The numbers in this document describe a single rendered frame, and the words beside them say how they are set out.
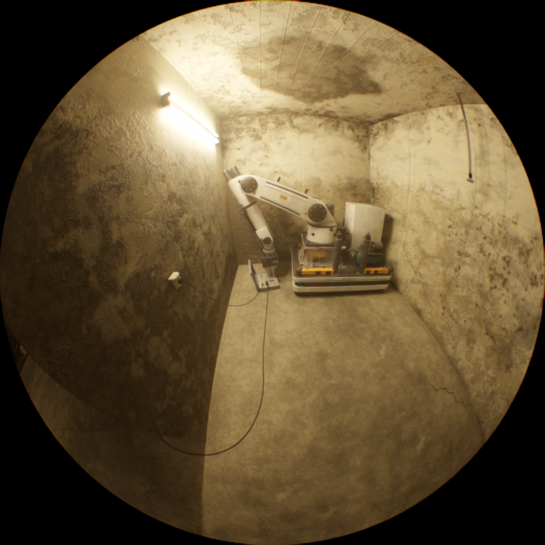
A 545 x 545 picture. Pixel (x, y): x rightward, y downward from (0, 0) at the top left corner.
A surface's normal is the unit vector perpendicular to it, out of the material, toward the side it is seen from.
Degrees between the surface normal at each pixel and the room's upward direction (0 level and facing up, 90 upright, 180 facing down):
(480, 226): 90
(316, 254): 90
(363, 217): 90
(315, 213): 90
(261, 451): 0
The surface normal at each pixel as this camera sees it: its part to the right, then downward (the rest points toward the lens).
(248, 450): -0.07, -0.85
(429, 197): -1.00, 0.08
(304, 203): -0.04, 0.52
